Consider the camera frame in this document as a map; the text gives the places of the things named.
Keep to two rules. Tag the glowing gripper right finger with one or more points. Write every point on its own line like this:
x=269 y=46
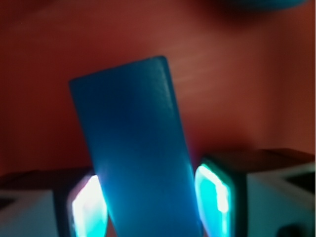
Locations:
x=257 y=193

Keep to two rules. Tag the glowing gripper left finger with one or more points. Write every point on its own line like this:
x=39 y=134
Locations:
x=52 y=203

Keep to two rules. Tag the blue rectangular block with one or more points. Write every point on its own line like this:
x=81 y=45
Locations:
x=132 y=127

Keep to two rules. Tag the red plastic tray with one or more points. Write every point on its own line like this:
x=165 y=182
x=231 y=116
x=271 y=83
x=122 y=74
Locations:
x=243 y=79

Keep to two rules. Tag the blue dimpled ball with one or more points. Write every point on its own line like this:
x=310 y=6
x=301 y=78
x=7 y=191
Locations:
x=264 y=4

